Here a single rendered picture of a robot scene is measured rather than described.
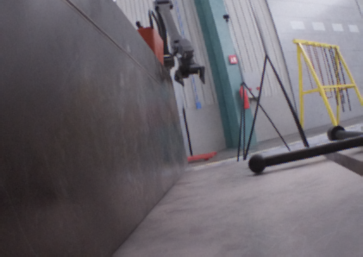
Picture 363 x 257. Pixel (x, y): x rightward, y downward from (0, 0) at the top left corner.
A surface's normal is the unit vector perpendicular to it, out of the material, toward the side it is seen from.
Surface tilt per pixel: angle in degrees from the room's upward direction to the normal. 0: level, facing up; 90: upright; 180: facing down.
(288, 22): 90
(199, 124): 90
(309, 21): 90
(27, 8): 90
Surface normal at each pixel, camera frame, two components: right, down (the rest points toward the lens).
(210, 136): 0.21, -0.10
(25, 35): 0.98, -0.18
